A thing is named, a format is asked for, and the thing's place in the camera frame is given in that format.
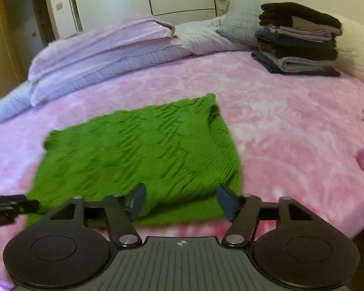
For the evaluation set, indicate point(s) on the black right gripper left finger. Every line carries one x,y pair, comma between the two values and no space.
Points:
118,211

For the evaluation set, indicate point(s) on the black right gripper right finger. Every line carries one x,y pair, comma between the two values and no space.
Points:
245,213

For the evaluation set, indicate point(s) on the green knitted sweater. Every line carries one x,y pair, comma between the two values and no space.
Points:
181,151

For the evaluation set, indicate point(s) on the pink rose blanket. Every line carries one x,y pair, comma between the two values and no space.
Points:
296,136

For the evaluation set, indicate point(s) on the lilac lower pillow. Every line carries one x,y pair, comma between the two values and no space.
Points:
104,66

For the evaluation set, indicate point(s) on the lilac pillow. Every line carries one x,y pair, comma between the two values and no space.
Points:
127,31
104,66

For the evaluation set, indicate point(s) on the wooden door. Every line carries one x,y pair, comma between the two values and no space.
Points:
11,74

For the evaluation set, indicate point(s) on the stack of folded clothes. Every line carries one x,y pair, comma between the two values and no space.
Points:
297,40

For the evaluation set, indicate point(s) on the lilac top pillow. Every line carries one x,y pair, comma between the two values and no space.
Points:
127,31

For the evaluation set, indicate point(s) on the grey checked cushion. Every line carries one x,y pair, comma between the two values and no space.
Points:
241,21

